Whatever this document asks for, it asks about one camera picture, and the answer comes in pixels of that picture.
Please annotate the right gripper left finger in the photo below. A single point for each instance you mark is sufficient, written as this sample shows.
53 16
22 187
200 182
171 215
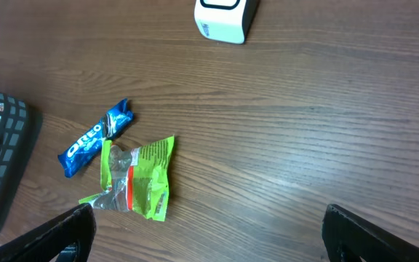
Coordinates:
68 237

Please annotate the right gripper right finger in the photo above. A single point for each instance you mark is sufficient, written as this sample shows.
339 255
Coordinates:
348 237

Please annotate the green snack bag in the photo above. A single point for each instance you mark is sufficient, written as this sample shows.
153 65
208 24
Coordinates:
134 180

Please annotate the blue Oreo cookie pack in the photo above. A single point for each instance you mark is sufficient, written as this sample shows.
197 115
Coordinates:
82 150

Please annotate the white barcode scanner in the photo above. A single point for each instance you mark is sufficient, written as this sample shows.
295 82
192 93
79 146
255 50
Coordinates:
226 21

